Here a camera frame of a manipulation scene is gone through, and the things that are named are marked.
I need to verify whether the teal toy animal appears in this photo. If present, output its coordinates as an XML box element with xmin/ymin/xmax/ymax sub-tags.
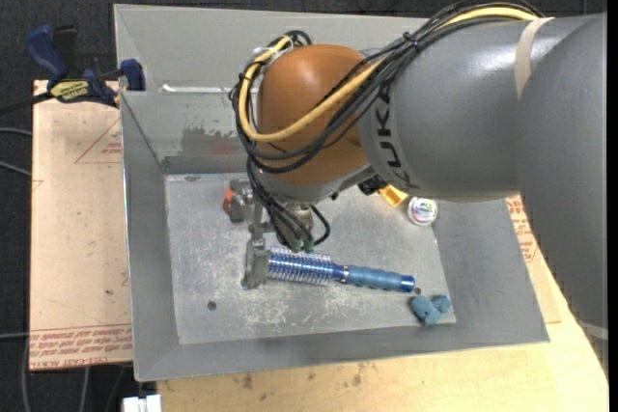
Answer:
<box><xmin>408</xmin><ymin>293</ymin><xmax>453</xmax><ymax>328</ymax></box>

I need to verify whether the brown cardboard board, red print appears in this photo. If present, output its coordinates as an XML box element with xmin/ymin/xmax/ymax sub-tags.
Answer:
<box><xmin>28</xmin><ymin>79</ymin><xmax>564</xmax><ymax>373</ymax></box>

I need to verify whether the grey metal bin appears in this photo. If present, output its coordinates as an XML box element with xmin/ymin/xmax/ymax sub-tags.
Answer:
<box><xmin>113</xmin><ymin>3</ymin><xmax>551</xmax><ymax>383</ymax></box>

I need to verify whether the blue round hairbrush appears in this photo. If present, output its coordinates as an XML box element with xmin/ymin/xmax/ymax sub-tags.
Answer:
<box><xmin>267</xmin><ymin>246</ymin><xmax>417</xmax><ymax>294</ymax></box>

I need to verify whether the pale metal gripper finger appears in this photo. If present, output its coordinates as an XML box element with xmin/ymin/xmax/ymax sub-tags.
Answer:
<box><xmin>255</xmin><ymin>249</ymin><xmax>270</xmax><ymax>288</ymax></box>
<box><xmin>239</xmin><ymin>239</ymin><xmax>257</xmax><ymax>290</ymax></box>

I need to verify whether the clear round glass thing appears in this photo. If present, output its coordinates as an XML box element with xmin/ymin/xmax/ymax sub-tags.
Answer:
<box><xmin>407</xmin><ymin>196</ymin><xmax>440</xmax><ymax>227</ymax></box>

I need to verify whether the black cylinder on white bracket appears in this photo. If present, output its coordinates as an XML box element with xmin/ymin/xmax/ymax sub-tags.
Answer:
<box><xmin>357</xmin><ymin>177</ymin><xmax>386</xmax><ymax>198</ymax></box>

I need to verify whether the yellow flat thing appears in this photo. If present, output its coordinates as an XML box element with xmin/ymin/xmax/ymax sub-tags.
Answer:
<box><xmin>379</xmin><ymin>185</ymin><xmax>410</xmax><ymax>209</ymax></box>

